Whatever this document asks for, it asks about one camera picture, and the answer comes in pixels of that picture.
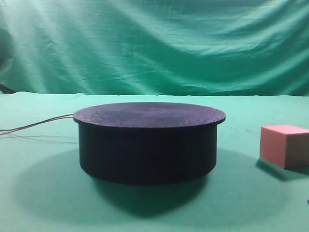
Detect pink cube block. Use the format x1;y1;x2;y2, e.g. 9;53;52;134
260;125;309;169

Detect black round turntable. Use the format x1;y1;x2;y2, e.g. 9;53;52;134
73;102;226;185

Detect green backdrop cloth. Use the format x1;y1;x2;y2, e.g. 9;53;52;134
0;0;309;96

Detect green table cloth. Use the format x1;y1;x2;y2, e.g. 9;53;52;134
0;92;309;232

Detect red wire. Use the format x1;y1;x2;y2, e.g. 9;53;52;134
0;115;74;133

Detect black wire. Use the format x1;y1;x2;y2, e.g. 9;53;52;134
0;116;74;136

